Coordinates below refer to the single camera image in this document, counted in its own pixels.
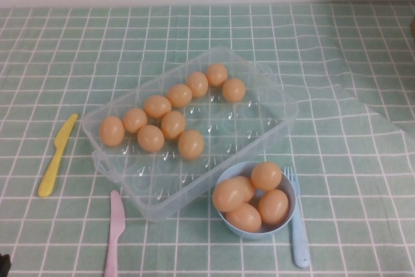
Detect brown egg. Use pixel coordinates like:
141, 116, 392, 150
222, 78, 246, 103
212, 177, 248, 213
225, 202, 262, 234
250, 161, 283, 191
137, 124, 165, 153
166, 84, 193, 108
122, 107, 148, 134
239, 175, 257, 204
258, 189, 290, 225
185, 71, 209, 98
160, 110, 187, 140
177, 129, 206, 161
143, 95, 172, 119
99, 115, 125, 147
205, 63, 229, 88

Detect pink plastic knife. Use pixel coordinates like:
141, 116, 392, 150
103, 189, 126, 277

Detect transparent plastic egg box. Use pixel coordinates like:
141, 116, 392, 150
80, 46, 299, 223

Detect green checked tablecloth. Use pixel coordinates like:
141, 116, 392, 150
0, 1, 415, 277

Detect light blue plastic fork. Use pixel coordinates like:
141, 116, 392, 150
283, 165, 311, 269

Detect light blue bowl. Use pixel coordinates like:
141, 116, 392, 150
213, 160, 300, 241

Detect yellow plastic knife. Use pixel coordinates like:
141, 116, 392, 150
38, 113, 79, 198

